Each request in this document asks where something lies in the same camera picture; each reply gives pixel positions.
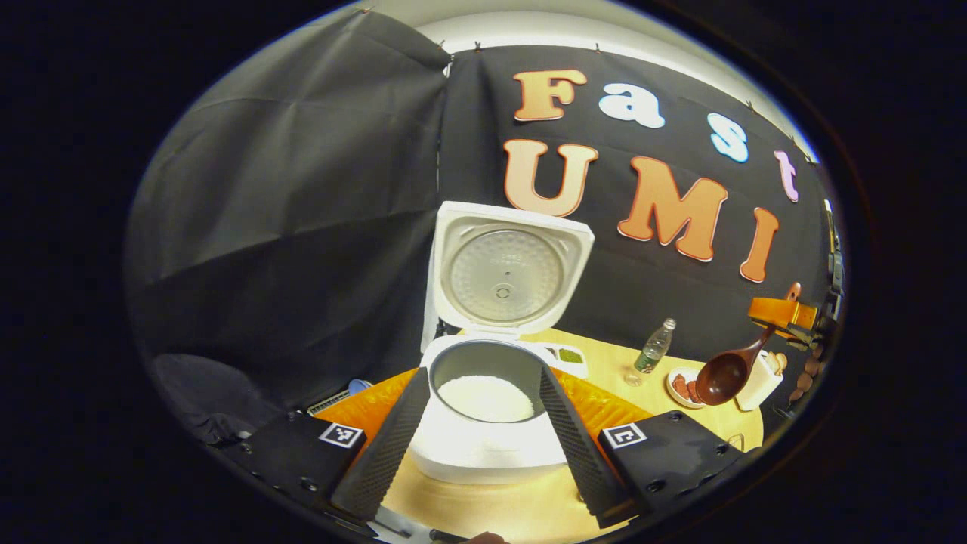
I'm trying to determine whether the white rice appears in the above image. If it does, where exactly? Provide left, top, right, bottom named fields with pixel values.
left=437, top=374, right=536, bottom=424

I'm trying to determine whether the clear plastic water bottle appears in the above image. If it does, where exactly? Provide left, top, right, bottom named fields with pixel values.
left=633, top=318, right=678, bottom=375

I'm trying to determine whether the dark cloth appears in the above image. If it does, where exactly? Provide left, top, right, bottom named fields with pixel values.
left=151, top=354, right=284, bottom=447

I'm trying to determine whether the brown wooden spoon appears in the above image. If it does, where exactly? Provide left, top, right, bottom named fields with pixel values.
left=695, top=282, right=803, bottom=406

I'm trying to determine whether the white plate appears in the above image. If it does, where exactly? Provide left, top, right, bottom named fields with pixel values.
left=666, top=367, right=707, bottom=410

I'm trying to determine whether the white toaster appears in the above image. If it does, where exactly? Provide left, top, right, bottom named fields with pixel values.
left=737, top=349, right=785, bottom=413

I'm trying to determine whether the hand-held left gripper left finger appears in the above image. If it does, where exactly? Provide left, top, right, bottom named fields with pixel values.
left=223, top=366, right=431, bottom=526

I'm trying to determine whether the white rice cooker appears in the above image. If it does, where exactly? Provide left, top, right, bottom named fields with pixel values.
left=408, top=200, right=596, bottom=486

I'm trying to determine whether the black backdrop cloth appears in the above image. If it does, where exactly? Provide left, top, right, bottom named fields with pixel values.
left=125, top=8, right=839, bottom=447

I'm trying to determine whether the white divided grain tray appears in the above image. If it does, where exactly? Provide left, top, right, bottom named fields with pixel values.
left=545, top=342, right=590, bottom=379

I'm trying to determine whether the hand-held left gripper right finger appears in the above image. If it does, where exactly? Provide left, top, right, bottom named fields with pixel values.
left=539, top=366, right=756, bottom=530

